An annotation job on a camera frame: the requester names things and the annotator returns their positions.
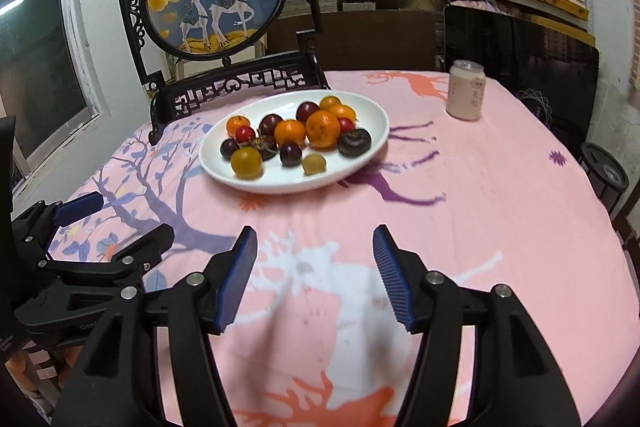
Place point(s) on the yellow plum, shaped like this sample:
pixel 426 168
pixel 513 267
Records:
pixel 246 163

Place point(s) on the dark mangosteen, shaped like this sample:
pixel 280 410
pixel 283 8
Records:
pixel 354 143
pixel 266 146

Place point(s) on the bumpy mandarin orange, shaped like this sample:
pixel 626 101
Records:
pixel 322 129

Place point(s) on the pink printed tablecloth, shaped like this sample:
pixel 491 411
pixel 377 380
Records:
pixel 315 342

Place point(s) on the red cherry tomato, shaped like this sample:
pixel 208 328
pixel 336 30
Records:
pixel 346 125
pixel 244 135

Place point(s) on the small mandarin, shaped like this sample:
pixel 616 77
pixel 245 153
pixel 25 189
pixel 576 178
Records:
pixel 236 122

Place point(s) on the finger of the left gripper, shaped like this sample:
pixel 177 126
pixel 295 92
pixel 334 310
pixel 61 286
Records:
pixel 135 259
pixel 34 229

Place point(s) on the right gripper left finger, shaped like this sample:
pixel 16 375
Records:
pixel 116 380

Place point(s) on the black chair right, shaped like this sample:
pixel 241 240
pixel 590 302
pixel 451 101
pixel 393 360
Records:
pixel 554 75

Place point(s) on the black round stool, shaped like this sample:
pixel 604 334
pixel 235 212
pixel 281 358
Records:
pixel 607 177

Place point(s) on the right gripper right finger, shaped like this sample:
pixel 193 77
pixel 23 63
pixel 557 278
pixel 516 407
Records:
pixel 516 379

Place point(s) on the window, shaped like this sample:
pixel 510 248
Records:
pixel 48 80

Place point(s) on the small tan longan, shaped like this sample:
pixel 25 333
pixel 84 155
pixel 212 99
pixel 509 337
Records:
pixel 314 164

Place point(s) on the person's left hand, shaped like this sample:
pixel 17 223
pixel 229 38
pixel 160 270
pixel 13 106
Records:
pixel 38 370

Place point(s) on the small dark cherry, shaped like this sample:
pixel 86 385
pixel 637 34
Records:
pixel 290 154

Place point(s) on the pink beverage can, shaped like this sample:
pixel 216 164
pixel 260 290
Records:
pixel 466 89

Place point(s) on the dark red plum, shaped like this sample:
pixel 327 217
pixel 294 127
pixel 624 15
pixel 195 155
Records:
pixel 268 124
pixel 305 110

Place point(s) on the round deer embroidery screen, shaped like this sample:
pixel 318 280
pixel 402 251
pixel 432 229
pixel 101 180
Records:
pixel 185 52

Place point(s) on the smooth orange front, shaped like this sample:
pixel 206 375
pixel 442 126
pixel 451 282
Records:
pixel 343 111

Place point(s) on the white oval plate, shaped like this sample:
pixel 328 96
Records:
pixel 277 179

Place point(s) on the dark cherry with stem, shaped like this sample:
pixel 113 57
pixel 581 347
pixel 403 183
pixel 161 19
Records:
pixel 228 148

